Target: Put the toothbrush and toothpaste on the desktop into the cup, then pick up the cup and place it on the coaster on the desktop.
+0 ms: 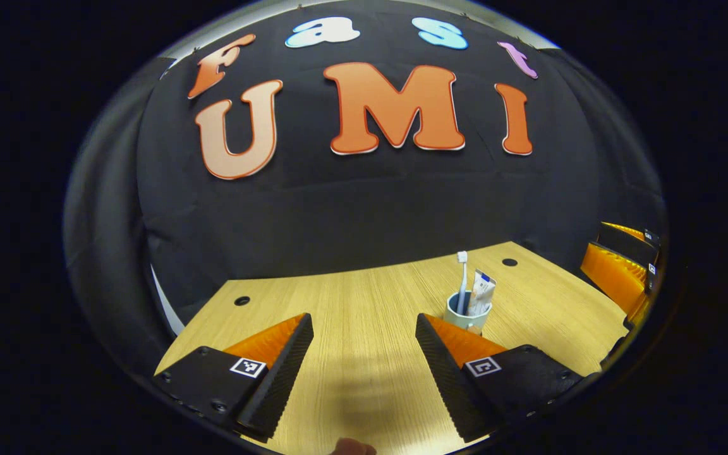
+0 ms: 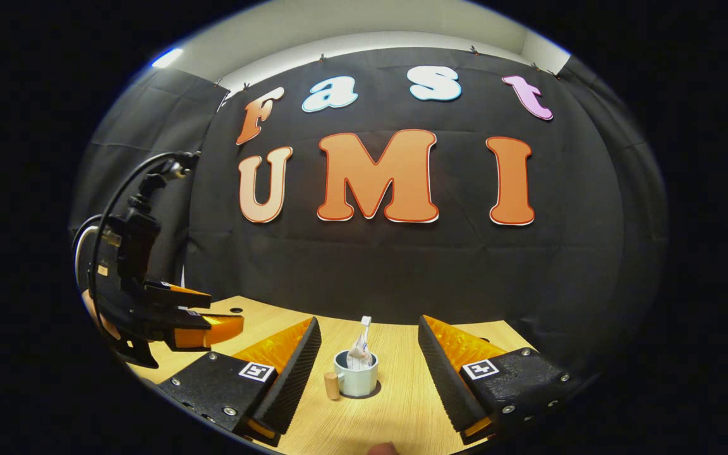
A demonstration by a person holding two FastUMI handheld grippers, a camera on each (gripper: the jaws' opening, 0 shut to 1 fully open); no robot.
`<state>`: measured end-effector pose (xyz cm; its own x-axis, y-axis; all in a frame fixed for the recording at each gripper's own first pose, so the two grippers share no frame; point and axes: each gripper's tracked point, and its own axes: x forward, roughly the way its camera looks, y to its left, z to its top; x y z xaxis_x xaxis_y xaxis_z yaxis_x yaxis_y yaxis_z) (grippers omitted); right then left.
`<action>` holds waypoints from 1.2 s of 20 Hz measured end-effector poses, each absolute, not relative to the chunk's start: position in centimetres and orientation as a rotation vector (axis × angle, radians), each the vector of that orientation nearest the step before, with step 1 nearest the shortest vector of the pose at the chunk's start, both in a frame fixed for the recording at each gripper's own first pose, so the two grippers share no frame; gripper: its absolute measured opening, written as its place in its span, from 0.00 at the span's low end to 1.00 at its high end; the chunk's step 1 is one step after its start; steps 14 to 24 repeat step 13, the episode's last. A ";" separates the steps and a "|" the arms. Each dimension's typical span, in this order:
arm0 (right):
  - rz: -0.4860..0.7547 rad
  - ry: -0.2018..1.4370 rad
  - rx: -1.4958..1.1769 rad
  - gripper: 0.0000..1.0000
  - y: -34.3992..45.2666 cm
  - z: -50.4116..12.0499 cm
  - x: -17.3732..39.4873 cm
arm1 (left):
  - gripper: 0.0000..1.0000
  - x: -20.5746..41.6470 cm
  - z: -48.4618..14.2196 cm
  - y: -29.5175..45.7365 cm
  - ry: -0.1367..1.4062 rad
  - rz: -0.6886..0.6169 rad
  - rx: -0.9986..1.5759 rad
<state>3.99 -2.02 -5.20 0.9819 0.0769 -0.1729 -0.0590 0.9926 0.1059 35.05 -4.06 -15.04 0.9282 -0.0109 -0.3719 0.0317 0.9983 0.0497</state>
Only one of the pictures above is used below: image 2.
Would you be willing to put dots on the wooden desktop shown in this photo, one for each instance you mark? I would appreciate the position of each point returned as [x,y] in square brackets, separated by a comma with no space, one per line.
[395,417]

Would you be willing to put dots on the white toothpaste tube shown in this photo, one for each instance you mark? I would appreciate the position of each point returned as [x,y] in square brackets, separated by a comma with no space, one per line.
[359,354]

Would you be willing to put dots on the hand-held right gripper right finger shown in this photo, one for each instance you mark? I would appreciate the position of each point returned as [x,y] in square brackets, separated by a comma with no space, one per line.
[446,379]

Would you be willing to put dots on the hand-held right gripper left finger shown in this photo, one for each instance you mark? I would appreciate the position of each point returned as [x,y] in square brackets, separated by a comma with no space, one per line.
[291,379]

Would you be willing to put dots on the black backdrop cloth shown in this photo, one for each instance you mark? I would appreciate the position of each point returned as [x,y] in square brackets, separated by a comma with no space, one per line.
[370,272]

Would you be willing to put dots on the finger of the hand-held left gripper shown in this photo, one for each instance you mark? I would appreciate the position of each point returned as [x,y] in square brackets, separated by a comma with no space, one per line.
[212,330]
[177,297]

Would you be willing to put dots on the ceiling light panel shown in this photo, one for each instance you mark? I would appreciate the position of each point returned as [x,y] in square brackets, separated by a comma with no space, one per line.
[167,58]

